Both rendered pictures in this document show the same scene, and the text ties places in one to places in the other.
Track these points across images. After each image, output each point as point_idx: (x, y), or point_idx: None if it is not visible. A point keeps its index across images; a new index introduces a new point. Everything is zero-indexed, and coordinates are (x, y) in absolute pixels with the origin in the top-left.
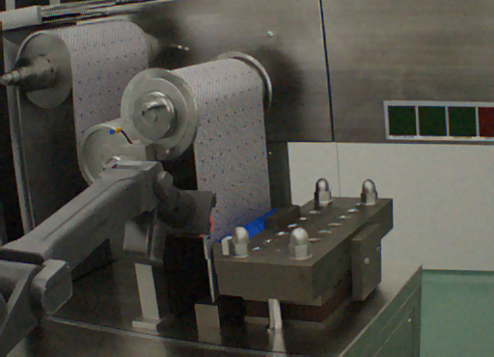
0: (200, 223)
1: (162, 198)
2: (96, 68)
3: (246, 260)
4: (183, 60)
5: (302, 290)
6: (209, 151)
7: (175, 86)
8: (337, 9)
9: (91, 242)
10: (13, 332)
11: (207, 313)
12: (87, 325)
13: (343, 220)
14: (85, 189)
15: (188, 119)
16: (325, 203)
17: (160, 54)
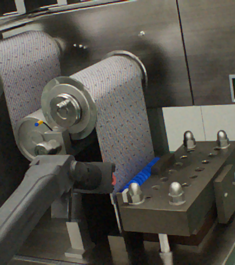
0: (105, 186)
1: (75, 180)
2: (19, 73)
3: (140, 206)
4: (84, 55)
5: (181, 228)
6: (107, 130)
7: (77, 89)
8: (189, 9)
9: (22, 236)
10: None
11: (117, 242)
12: (32, 259)
13: (205, 164)
14: (15, 190)
15: (90, 112)
16: (192, 147)
17: (68, 51)
